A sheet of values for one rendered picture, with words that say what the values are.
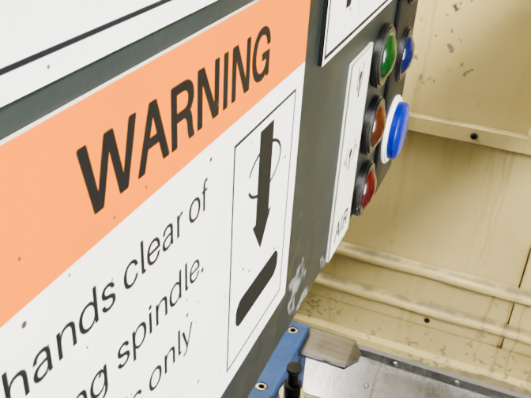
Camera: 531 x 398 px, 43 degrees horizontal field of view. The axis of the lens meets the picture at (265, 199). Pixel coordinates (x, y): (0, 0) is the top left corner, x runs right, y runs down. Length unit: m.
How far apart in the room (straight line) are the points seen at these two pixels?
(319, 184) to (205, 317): 0.09
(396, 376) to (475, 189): 0.43
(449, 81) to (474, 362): 0.55
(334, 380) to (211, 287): 1.23
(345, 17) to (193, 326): 0.11
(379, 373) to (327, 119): 1.18
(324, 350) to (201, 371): 0.69
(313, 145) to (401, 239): 1.02
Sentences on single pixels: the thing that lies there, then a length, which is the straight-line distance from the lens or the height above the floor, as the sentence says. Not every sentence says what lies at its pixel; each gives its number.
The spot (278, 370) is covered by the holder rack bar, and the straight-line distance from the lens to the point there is 0.81.
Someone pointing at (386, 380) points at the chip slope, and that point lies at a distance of 1.39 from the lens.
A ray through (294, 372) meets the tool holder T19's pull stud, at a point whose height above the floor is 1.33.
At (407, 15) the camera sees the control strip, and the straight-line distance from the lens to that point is 0.34.
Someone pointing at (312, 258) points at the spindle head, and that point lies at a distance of 0.26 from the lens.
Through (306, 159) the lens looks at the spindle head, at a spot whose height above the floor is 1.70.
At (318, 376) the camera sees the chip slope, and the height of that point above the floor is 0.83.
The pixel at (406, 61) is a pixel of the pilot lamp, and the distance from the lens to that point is 0.34.
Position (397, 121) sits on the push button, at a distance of 0.34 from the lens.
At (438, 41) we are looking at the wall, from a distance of 1.08.
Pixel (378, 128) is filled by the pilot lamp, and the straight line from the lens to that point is 0.30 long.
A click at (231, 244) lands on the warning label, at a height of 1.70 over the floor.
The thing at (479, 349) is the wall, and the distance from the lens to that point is 1.34.
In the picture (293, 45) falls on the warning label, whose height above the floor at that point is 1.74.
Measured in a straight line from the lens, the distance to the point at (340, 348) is 0.87.
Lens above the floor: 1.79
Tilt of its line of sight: 30 degrees down
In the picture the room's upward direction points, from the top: 4 degrees clockwise
